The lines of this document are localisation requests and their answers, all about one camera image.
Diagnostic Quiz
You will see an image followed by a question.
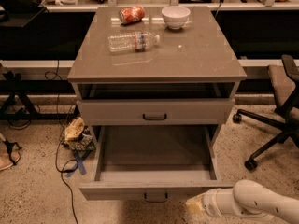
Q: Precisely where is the blue tape cross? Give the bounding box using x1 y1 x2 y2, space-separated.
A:
65 151 91 177

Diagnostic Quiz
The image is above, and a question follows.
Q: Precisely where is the black floor cable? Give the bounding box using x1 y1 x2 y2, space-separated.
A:
43 59 80 224

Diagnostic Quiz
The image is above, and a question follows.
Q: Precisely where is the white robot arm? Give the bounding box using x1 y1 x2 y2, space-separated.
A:
186 179 299 224

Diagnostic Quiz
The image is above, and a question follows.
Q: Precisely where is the white bowl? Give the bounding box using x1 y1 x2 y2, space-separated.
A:
162 6 191 29

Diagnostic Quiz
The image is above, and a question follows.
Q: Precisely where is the grey drawer cabinet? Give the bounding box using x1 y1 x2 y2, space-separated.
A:
68 7 246 141

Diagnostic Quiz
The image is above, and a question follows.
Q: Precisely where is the snack bags pile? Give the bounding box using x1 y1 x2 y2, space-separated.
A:
64 117 95 151

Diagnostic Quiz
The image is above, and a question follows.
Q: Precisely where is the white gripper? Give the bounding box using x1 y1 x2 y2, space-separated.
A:
185 189 221 217

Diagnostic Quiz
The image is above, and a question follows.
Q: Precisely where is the closed grey top drawer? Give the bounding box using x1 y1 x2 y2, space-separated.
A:
77 98 235 125

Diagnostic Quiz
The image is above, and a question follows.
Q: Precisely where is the black top drawer handle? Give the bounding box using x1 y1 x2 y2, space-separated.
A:
142 114 167 121

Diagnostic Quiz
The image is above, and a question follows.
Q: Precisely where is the black middle drawer handle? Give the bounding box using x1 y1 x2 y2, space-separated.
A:
144 193 168 203

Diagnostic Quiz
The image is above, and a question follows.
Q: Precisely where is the clear plastic water bottle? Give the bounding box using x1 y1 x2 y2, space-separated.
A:
108 31 160 52

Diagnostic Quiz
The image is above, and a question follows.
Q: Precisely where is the grey drawer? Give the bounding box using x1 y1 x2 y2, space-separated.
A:
80 125 232 201
77 98 235 125

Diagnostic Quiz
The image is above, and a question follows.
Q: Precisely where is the black tripod stand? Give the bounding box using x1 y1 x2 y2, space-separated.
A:
0 66 40 120

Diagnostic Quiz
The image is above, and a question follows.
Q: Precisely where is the black office chair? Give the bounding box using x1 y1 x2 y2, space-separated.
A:
232 54 299 173

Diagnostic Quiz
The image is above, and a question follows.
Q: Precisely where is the black drawer handle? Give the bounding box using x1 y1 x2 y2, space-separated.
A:
142 114 167 121
144 193 168 203

